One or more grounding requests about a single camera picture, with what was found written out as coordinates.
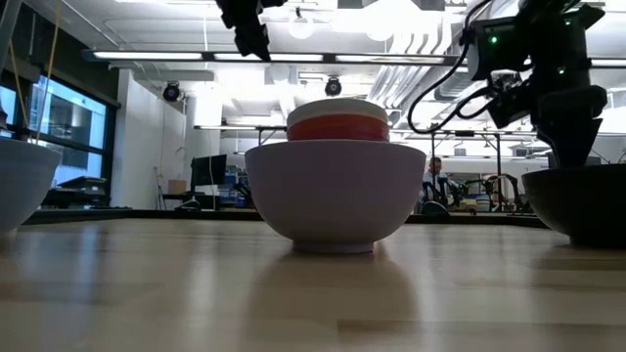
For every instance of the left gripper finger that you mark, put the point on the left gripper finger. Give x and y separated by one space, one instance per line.
252 39

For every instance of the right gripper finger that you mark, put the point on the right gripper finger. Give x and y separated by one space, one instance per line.
569 144

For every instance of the black bowl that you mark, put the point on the black bowl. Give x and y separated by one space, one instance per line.
587 205

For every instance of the white bowl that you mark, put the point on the white bowl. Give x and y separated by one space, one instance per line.
337 107

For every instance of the orange-red bowl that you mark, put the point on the orange-red bowl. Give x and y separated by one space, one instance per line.
337 129

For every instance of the lavender bowl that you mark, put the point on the lavender bowl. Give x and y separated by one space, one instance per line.
335 195

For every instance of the blue bowl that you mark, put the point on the blue bowl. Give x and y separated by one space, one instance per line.
24 186

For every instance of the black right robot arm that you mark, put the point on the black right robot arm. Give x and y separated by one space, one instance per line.
557 44

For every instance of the round white ceiling lamp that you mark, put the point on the round white ceiling lamp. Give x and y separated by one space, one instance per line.
300 24

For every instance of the background robot workstation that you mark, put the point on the background robot workstation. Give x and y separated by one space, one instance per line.
504 193

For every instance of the black hanging ceiling spotlight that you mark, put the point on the black hanging ceiling spotlight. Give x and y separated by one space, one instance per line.
333 87
171 92

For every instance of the long ceiling light bar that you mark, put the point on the long ceiling light bar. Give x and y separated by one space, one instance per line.
147 56

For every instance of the black-framed background table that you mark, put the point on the black-framed background table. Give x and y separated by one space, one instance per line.
433 146

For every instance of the black computer monitor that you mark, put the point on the black computer monitor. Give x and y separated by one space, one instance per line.
209 170

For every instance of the person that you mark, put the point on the person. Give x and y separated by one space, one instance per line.
434 178

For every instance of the brown cardboard box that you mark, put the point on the brown cardboard box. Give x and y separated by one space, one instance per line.
177 187

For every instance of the large dark-framed window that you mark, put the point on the large dark-framed window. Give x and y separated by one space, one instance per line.
68 117

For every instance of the black background desk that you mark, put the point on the black background desk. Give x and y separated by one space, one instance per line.
73 195

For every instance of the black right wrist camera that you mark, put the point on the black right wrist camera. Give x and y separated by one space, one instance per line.
511 105

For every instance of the silver ceiling ventilation duct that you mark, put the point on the silver ceiling ventilation duct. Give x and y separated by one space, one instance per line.
440 83

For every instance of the black aluminium table frame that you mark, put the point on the black aluminium table frame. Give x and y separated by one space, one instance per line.
147 215

